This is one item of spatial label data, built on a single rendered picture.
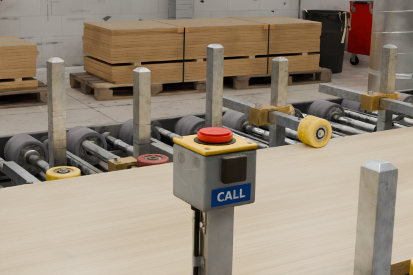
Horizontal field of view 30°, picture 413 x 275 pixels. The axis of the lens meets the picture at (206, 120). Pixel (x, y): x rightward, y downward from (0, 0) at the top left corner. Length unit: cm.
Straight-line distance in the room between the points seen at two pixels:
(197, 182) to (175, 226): 68
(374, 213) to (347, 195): 70
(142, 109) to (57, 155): 26
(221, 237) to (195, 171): 9
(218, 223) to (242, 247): 55
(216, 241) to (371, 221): 25
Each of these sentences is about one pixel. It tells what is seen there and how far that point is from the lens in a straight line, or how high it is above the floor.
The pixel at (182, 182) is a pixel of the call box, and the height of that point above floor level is 117.
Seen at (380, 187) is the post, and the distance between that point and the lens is 103.
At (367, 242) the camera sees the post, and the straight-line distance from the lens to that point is 106.
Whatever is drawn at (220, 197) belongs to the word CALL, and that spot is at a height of 117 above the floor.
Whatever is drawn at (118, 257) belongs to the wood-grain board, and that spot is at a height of 90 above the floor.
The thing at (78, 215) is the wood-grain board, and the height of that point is 90.
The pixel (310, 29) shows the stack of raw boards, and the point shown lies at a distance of 830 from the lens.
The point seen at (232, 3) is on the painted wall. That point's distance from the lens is 924.
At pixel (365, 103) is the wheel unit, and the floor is 94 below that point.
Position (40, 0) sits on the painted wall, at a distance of 831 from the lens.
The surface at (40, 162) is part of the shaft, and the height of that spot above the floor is 81.
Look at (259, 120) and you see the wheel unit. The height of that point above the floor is 94.
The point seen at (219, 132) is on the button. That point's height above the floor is 123.
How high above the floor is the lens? 143
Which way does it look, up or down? 13 degrees down
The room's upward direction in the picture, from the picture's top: 1 degrees clockwise
